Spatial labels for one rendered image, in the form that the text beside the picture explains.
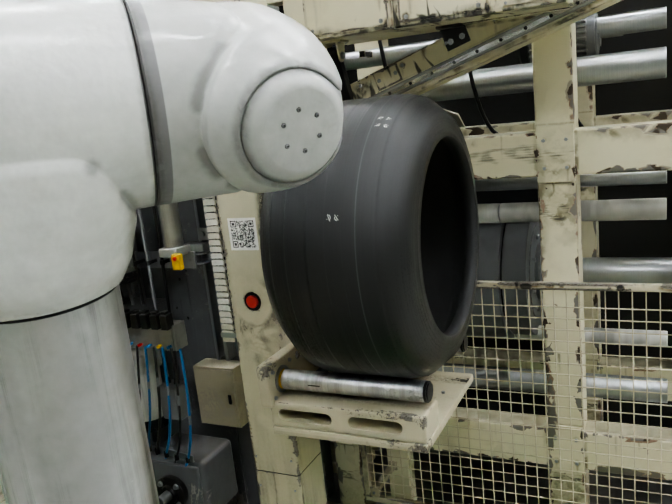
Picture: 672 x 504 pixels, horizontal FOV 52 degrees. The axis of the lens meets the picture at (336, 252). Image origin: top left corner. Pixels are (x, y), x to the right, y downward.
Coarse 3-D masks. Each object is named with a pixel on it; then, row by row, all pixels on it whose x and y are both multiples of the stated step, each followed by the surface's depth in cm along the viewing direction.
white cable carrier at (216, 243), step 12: (204, 204) 159; (216, 204) 161; (216, 216) 158; (216, 228) 159; (216, 240) 160; (216, 252) 164; (216, 264) 162; (216, 276) 163; (216, 288) 163; (228, 288) 163; (228, 300) 163; (228, 312) 164; (228, 324) 165
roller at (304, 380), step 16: (288, 384) 150; (304, 384) 148; (320, 384) 147; (336, 384) 145; (352, 384) 143; (368, 384) 142; (384, 384) 140; (400, 384) 139; (416, 384) 138; (432, 384) 139; (416, 400) 138
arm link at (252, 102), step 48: (144, 0) 42; (144, 48) 39; (192, 48) 39; (240, 48) 39; (288, 48) 39; (192, 96) 39; (240, 96) 38; (288, 96) 38; (336, 96) 40; (192, 144) 40; (240, 144) 39; (288, 144) 39; (336, 144) 41; (192, 192) 43
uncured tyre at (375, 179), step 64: (448, 128) 141; (320, 192) 124; (384, 192) 120; (448, 192) 170; (320, 256) 123; (384, 256) 119; (448, 256) 172; (320, 320) 128; (384, 320) 123; (448, 320) 163
